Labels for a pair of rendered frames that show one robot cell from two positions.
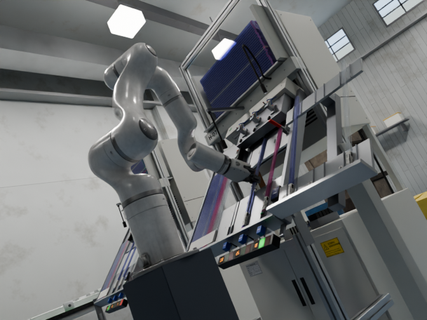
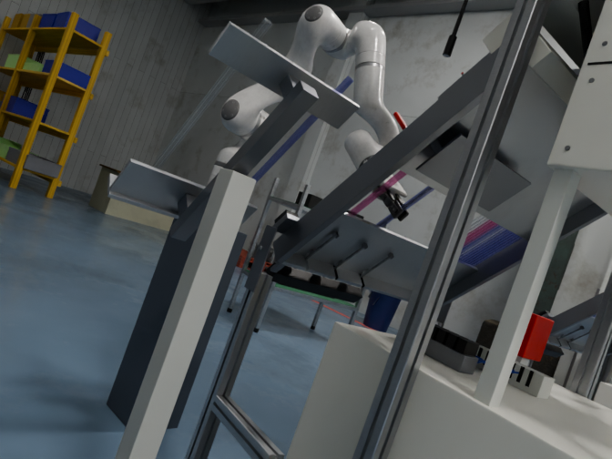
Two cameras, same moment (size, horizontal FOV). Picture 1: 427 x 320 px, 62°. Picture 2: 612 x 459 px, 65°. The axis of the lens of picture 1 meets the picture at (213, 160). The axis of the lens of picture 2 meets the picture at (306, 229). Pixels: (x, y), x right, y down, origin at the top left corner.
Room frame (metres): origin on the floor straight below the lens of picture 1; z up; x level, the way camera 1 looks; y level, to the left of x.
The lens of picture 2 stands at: (1.42, -1.39, 0.77)
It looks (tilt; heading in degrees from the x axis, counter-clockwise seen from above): 0 degrees down; 94
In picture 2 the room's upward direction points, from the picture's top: 20 degrees clockwise
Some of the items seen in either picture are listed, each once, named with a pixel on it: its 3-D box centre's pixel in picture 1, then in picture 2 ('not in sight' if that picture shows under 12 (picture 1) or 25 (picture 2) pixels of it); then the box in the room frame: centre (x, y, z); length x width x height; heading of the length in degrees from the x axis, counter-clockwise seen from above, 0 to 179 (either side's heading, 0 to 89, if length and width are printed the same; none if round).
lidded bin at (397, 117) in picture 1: (394, 120); not in sight; (9.18, -4.69, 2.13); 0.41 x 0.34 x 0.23; 52
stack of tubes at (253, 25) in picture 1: (241, 73); not in sight; (1.81, -0.33, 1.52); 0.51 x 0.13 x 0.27; 41
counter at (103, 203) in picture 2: not in sight; (155, 204); (-1.85, 6.83, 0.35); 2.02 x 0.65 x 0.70; 52
